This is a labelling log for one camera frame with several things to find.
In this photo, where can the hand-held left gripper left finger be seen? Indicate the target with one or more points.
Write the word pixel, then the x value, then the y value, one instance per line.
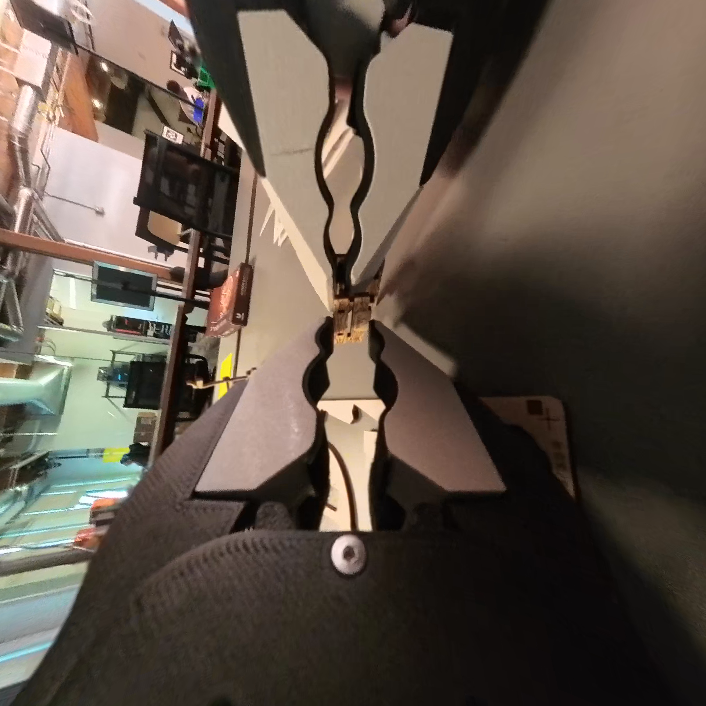
pixel 259 419

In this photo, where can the green plastic bin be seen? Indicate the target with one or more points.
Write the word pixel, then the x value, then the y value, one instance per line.
pixel 206 77

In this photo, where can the white paper sheet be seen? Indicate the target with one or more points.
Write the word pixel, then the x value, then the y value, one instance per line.
pixel 278 226

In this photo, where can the yellow sticky note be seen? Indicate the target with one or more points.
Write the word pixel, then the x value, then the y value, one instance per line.
pixel 226 375

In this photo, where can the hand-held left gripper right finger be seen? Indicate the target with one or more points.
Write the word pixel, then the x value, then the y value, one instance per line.
pixel 435 430

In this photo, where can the thin wooden strip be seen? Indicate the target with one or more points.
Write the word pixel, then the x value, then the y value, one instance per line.
pixel 226 380

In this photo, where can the small slotted wooden part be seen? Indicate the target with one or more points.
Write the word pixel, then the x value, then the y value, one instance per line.
pixel 353 322

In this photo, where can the wall-mounted monitor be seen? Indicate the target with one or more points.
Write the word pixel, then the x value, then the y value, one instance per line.
pixel 124 285

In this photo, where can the brown wooden beam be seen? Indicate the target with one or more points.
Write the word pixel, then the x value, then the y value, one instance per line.
pixel 82 248

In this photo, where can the plywood sheet with cut-outs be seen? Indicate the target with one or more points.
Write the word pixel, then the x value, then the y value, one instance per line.
pixel 529 424

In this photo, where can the black mesh office chair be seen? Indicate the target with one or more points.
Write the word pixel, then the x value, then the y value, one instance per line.
pixel 187 187
pixel 160 383

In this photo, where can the dark brown model box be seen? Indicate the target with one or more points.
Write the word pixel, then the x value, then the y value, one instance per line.
pixel 229 303

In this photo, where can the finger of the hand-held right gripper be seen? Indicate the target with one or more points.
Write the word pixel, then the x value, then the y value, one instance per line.
pixel 402 165
pixel 287 138

